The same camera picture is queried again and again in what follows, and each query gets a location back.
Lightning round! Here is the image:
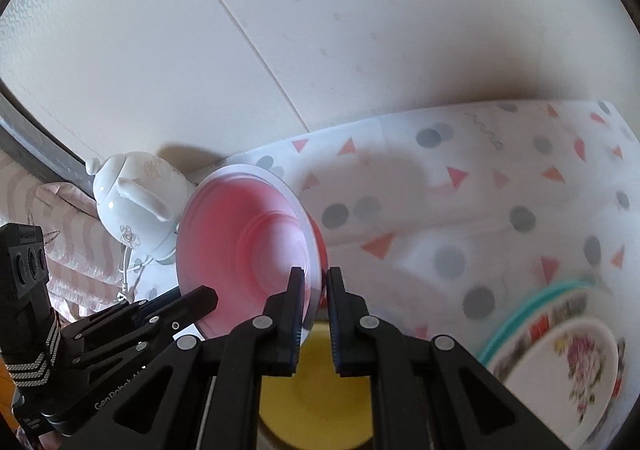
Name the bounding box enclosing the yellow bowl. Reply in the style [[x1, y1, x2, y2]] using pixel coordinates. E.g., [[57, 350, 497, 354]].
[[257, 322, 373, 449]]

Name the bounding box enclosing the red plastic bowl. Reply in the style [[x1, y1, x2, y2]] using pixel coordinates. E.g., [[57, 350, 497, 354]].
[[176, 164, 329, 338]]

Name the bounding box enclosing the black white striped sleeve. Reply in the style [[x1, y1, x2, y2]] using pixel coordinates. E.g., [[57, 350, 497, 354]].
[[1, 312, 61, 388]]

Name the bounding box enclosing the pink striped cloth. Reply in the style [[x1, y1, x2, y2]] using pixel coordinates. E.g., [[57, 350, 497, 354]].
[[0, 152, 124, 322]]

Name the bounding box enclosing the white patterned tablecloth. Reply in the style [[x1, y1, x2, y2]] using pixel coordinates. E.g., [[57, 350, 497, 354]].
[[114, 98, 640, 450]]

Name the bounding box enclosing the small white floral plate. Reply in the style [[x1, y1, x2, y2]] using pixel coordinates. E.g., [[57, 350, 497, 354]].
[[488, 317, 618, 449]]

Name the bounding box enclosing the metal wire stand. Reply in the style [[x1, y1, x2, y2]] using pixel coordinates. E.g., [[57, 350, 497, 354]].
[[116, 246, 152, 303]]

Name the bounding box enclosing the black camera box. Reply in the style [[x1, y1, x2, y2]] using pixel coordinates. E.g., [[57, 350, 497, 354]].
[[1, 222, 53, 339]]

